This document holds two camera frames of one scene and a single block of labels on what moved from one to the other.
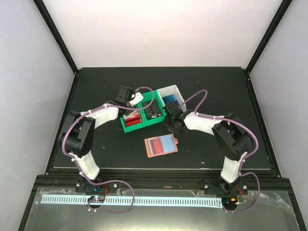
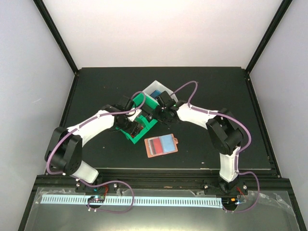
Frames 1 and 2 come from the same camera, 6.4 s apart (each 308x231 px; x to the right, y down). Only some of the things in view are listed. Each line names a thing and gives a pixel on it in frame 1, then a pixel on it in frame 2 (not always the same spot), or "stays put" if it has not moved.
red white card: (155, 146) stays put
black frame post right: (282, 10) stays put
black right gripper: (165, 123) → (157, 109)
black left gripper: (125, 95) → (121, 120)
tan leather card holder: (158, 146) stays put
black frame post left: (57, 35) stays put
